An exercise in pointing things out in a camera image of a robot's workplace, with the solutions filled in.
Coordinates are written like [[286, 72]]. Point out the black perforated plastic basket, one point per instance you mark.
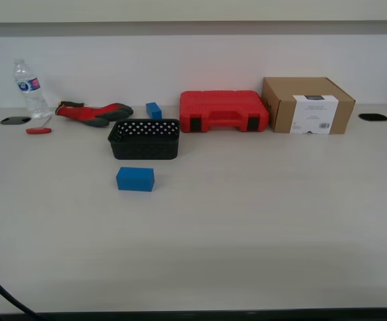
[[146, 147]]

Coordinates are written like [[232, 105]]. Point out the red and grey work glove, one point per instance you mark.
[[89, 112]]

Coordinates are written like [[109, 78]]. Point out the clear plastic water bottle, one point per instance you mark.
[[32, 97]]

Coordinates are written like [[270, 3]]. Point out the large blue block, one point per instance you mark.
[[134, 180]]

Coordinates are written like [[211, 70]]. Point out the red plastic tool case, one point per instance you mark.
[[223, 112]]

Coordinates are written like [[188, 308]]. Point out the brown cardboard box white label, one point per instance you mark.
[[306, 103]]

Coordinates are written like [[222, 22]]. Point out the small blue block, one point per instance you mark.
[[153, 109]]

